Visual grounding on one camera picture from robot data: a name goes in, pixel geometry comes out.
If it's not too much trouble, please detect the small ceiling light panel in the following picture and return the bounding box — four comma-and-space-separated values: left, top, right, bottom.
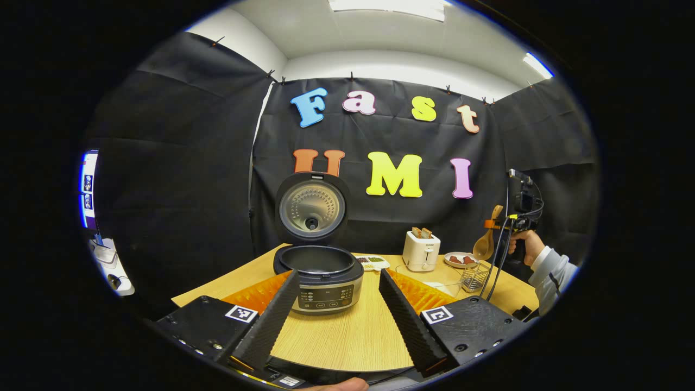
524, 52, 554, 79

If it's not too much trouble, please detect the black backdrop cloth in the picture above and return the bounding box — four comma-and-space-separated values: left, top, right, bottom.
84, 31, 601, 316

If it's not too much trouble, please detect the computer monitor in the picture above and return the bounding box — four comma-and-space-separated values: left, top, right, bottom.
80, 151, 99, 231

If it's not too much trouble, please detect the black silver rice cooker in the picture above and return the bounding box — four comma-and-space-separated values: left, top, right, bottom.
273, 172, 365, 316

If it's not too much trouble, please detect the white side desk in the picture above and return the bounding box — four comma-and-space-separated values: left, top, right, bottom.
90, 239, 135, 297

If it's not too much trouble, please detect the white round plate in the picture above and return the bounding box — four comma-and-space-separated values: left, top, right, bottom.
444, 251, 479, 269

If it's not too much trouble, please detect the large ceiling light panel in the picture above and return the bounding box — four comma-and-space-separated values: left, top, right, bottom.
328, 0, 451, 22

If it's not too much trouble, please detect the white toaster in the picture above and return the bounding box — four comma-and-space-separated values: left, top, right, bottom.
402, 230, 441, 272

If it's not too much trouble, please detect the white divided dish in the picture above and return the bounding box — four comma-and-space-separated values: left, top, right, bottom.
354, 254, 390, 272

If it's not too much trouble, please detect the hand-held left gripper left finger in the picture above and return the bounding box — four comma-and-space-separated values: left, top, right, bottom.
155, 270, 300, 373

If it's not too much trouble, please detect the wire mesh chopstick holder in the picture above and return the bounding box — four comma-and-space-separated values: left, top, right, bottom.
460, 262, 491, 293

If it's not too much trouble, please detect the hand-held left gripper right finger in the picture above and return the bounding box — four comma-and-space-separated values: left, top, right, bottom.
378, 269, 530, 378

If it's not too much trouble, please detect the clear box of rice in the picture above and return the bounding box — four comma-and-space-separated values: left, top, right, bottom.
395, 264, 462, 297

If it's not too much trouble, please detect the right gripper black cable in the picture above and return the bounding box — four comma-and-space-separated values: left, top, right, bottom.
481, 217, 514, 300

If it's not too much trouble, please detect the wooden spoon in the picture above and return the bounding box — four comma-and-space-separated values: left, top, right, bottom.
473, 205, 504, 261

